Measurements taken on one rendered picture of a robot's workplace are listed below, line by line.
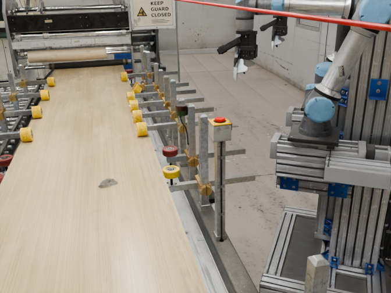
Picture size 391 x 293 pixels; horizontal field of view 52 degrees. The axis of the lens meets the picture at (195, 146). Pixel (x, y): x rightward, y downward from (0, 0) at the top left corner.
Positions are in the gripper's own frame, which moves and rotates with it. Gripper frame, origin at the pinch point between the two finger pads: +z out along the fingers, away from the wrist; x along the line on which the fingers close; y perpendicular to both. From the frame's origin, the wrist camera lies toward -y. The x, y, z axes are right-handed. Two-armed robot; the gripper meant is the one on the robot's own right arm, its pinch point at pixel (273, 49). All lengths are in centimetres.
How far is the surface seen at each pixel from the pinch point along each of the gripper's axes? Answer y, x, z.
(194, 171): -26, -75, 53
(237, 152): -7, -57, 47
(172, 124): -47, -54, 36
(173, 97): -54, -34, 26
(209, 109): -37, -17, 37
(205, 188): -11, -98, 49
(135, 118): -75, -46, 37
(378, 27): 47, -197, -32
